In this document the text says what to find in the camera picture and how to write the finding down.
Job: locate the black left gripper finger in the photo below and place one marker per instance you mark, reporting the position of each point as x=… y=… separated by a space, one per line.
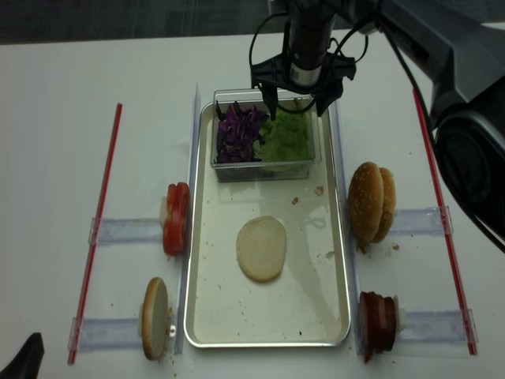
x=27 y=362

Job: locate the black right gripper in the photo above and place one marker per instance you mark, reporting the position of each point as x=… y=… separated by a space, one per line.
x=305 y=65

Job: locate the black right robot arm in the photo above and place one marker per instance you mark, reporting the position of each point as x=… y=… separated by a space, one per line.
x=463 y=59

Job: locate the green lettuce pile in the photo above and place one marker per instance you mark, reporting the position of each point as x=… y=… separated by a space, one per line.
x=285 y=139

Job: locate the white pusher block tomato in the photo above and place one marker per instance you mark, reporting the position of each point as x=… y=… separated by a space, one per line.
x=163 y=212

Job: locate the red tomato slices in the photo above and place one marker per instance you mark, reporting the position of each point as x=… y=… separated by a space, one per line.
x=175 y=220

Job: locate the brown meat patties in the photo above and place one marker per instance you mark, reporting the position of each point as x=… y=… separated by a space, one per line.
x=379 y=323

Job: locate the purple shredded cabbage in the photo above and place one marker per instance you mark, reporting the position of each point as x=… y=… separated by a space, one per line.
x=238 y=132

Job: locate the clear plastic container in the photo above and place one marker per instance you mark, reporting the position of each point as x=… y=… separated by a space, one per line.
x=254 y=171

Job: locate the lower left clear track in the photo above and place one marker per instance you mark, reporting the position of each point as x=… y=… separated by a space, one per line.
x=92 y=334

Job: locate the clear track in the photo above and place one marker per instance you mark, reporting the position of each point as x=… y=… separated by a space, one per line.
x=422 y=221
x=113 y=231
x=92 y=334
x=435 y=327

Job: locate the left red rod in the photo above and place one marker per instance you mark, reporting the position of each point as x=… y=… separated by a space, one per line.
x=75 y=331

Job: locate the red rod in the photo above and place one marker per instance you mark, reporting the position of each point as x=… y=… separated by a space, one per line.
x=75 y=331
x=466 y=319

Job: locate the sesame bun top front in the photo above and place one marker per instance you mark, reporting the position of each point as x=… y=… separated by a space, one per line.
x=365 y=201

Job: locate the sesame bun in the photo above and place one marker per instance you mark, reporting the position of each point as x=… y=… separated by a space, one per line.
x=365 y=201
x=389 y=205

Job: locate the sesame bun top rear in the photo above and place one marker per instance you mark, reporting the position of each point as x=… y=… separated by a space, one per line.
x=389 y=205

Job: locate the upright bun slice left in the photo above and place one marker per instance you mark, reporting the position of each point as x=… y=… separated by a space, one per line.
x=154 y=319

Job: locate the bun bottom on tray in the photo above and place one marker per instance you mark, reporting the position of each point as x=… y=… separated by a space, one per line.
x=261 y=248

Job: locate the upper left clear track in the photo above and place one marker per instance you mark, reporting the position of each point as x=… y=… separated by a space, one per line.
x=113 y=231

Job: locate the upper right clear track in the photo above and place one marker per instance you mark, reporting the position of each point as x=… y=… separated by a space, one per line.
x=422 y=221

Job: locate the silver metal tray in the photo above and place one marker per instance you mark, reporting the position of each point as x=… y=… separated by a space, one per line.
x=307 y=304

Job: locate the white pusher block patty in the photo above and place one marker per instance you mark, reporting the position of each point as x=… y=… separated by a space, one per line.
x=400 y=319

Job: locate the lower right clear track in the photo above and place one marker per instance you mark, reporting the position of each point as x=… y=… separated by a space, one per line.
x=435 y=327

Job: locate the right red rod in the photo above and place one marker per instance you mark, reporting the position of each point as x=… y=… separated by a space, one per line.
x=466 y=319

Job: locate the left clear long rail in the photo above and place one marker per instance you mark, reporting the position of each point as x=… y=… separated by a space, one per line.
x=183 y=282

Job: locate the clear long rail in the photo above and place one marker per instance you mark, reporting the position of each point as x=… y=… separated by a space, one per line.
x=183 y=282
x=348 y=242

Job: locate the right clear long rail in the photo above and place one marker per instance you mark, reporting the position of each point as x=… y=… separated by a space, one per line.
x=348 y=242

